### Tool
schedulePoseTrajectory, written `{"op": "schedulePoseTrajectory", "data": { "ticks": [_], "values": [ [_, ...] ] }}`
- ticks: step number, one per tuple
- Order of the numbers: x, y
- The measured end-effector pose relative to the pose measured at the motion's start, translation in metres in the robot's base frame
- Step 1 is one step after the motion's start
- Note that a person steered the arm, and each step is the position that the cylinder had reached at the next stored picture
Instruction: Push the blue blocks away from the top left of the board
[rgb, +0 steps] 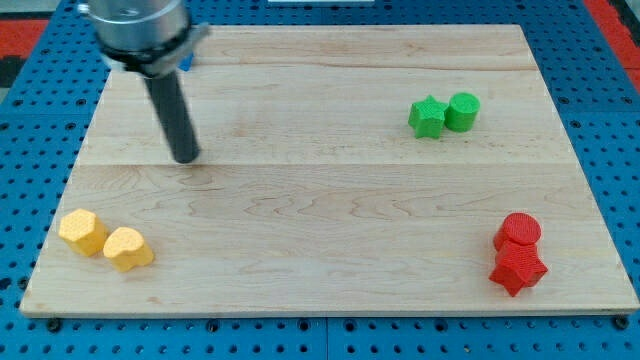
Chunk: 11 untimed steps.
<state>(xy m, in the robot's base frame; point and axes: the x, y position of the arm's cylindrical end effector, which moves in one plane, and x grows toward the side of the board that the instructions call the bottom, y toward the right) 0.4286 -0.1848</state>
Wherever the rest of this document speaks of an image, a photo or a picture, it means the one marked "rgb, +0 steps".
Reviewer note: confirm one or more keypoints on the yellow hexagon block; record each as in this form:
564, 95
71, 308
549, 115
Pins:
83, 231

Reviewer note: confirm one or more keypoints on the blue block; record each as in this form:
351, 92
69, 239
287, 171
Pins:
186, 63

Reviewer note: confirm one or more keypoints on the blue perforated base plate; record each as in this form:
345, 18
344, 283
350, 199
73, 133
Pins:
47, 110

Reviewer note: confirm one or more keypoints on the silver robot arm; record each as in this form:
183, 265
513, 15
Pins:
151, 38

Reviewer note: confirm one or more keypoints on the green cylinder block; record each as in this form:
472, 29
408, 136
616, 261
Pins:
462, 111

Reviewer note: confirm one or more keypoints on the yellow heart block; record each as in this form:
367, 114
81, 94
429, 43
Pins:
126, 248

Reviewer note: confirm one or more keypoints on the red cylinder block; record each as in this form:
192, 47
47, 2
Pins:
519, 228

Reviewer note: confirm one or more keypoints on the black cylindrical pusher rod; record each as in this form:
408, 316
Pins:
173, 115

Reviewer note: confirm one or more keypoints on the wooden board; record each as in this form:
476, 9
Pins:
312, 197

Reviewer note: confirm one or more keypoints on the green star block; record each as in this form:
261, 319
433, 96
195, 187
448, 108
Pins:
427, 117

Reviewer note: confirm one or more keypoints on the red star block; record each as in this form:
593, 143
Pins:
517, 267

